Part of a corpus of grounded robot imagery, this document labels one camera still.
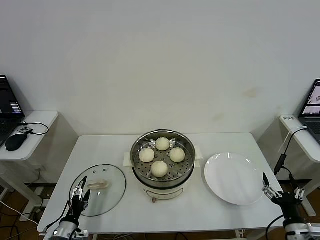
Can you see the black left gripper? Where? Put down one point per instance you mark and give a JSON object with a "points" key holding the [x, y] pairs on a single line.
{"points": [[78, 210]]}

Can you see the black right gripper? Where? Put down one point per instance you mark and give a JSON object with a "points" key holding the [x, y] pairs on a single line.
{"points": [[290, 202]]}

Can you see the glass pot lid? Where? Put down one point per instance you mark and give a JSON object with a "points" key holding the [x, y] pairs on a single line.
{"points": [[105, 175]]}

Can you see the white steamed baozi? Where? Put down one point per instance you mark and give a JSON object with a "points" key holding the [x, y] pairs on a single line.
{"points": [[177, 154], [162, 144], [146, 154], [159, 169]]}

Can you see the stainless steel steamer basket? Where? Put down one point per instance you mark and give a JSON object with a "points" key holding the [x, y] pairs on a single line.
{"points": [[188, 150]]}

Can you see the white floor power strip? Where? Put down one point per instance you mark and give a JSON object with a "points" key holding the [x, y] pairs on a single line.
{"points": [[40, 193]]}

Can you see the white round plate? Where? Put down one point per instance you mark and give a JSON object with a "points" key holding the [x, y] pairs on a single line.
{"points": [[230, 180]]}

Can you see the small printed label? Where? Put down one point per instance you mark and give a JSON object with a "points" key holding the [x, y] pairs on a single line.
{"points": [[289, 118]]}

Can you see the cream electric cooking pot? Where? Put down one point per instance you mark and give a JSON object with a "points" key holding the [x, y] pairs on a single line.
{"points": [[162, 192]]}

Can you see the black computer mouse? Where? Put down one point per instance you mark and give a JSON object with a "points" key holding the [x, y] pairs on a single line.
{"points": [[15, 142]]}

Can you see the small black usb hub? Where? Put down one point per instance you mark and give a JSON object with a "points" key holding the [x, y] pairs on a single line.
{"points": [[25, 129]]}

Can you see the grey laptop with pink screen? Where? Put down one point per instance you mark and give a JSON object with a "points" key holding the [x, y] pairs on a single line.
{"points": [[312, 105]]}

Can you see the black laptop with dark screen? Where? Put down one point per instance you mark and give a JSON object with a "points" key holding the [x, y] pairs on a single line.
{"points": [[7, 100]]}

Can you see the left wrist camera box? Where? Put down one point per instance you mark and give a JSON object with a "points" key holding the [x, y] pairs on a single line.
{"points": [[81, 233]]}

